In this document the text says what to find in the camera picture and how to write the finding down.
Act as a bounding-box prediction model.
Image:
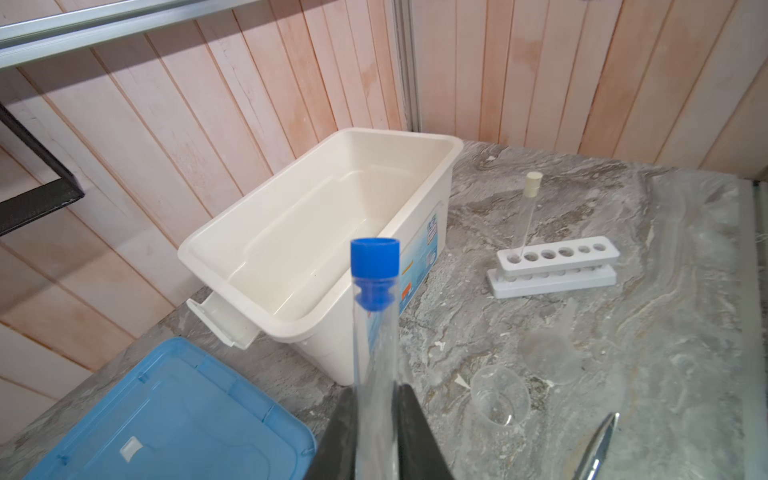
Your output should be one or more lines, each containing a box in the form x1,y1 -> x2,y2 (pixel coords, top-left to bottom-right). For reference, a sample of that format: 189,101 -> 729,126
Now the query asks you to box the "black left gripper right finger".
397,384 -> 454,480

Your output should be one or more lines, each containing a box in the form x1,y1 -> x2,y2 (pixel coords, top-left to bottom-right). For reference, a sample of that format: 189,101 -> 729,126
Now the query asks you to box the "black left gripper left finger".
304,387 -> 358,480

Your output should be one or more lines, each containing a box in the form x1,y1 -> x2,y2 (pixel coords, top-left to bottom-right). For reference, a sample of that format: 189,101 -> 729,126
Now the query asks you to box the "small clear glass beaker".
470,365 -> 531,428

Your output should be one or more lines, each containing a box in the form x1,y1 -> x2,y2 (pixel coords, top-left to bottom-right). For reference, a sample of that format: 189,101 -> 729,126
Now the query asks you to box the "blue plastic bin lid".
27,338 -> 316,479

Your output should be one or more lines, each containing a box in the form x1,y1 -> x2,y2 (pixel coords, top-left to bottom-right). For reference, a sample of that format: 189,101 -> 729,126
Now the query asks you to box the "white plastic storage bin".
178,128 -> 463,386

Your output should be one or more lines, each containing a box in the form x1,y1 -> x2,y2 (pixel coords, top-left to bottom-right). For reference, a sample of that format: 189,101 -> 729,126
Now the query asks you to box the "white test tube rack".
487,236 -> 620,299

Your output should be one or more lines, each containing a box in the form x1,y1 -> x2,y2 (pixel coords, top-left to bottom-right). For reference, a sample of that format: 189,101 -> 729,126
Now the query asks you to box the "black wire mesh basket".
1,105 -> 85,236

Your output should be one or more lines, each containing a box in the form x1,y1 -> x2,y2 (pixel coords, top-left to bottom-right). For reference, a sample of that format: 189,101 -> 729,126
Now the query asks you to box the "aluminium frame rail back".
1,0 -> 246,70

